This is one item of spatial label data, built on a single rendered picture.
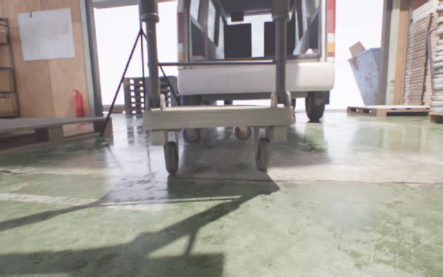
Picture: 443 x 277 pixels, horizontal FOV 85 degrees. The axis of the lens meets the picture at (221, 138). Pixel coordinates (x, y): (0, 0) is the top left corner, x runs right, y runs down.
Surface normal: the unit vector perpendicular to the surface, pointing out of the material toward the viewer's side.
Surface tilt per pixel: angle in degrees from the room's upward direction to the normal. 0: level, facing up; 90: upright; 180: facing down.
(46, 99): 90
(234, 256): 0
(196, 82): 90
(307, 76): 88
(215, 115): 90
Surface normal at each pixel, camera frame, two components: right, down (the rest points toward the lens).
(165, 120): 0.07, 0.15
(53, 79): -0.18, 0.14
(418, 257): -0.03, -0.99
